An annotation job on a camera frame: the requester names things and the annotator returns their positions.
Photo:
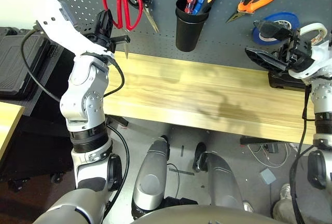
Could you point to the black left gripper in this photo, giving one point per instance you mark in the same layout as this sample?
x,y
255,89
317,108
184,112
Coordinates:
x,y
103,43

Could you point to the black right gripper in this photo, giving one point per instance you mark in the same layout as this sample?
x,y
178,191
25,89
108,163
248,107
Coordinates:
x,y
295,53

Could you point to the orange black needle-nose pliers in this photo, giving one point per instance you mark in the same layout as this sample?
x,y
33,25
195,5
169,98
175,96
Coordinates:
x,y
246,7

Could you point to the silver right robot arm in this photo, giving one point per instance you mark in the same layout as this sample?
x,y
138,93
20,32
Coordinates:
x,y
321,94

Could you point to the grey perforated pegboard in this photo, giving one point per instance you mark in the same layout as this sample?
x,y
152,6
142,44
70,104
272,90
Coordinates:
x,y
168,14

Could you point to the blue tape roll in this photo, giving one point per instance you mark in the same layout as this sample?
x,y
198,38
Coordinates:
x,y
285,16

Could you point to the black ribbed tool case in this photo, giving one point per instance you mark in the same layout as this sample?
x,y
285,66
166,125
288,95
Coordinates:
x,y
285,84

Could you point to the white tape roll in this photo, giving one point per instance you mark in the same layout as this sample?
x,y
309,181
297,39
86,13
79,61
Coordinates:
x,y
313,26

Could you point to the black plastic cup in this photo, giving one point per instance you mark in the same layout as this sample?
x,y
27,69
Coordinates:
x,y
189,34

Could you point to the black table leg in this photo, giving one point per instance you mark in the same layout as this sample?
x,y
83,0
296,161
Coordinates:
x,y
259,141
118,120

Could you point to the black hard equipment case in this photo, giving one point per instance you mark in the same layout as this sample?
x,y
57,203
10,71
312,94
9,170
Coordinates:
x,y
15,63

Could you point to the black floor power adapter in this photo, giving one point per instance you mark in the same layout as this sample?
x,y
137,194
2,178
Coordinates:
x,y
271,148

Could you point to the grey square floor box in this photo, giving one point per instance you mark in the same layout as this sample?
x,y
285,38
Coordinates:
x,y
267,176

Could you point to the black rolling cabinet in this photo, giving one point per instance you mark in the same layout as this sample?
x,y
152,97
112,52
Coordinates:
x,y
39,143

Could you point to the light wooden side table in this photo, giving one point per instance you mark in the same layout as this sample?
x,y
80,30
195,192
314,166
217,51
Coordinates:
x,y
9,123

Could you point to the silver robot right leg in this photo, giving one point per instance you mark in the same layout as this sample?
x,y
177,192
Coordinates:
x,y
223,180

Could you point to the silver robot leg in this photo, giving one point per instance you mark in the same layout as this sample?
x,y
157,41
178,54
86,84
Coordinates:
x,y
149,182
223,180

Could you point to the white grey sneaker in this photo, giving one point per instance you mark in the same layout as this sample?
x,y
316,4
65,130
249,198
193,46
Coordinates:
x,y
285,192
248,206

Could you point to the silver robot left leg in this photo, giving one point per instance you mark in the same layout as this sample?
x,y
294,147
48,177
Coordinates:
x,y
149,182

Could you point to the person's olive trouser leg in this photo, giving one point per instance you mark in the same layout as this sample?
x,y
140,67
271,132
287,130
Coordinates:
x,y
282,213

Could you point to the grey robot torso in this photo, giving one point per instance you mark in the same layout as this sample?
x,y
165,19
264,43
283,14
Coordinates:
x,y
207,216

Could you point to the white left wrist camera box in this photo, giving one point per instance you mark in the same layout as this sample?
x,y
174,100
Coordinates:
x,y
57,24

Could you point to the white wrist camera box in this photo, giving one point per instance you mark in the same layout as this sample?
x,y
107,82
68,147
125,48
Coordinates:
x,y
57,24
321,55

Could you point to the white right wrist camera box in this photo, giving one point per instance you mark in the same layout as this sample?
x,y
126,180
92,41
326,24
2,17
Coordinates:
x,y
321,55

